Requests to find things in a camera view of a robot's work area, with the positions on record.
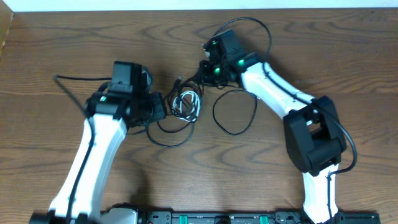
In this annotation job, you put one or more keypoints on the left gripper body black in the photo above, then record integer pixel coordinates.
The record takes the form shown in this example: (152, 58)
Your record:
(155, 110)

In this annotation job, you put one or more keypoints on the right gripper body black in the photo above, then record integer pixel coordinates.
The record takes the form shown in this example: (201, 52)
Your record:
(214, 74)

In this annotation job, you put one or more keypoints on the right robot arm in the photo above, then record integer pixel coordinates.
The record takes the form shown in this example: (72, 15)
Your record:
(313, 138)

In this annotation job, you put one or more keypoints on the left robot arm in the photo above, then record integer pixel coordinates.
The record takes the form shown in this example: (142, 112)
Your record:
(123, 101)

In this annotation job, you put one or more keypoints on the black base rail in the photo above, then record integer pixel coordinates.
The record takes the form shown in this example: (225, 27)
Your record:
(278, 217)

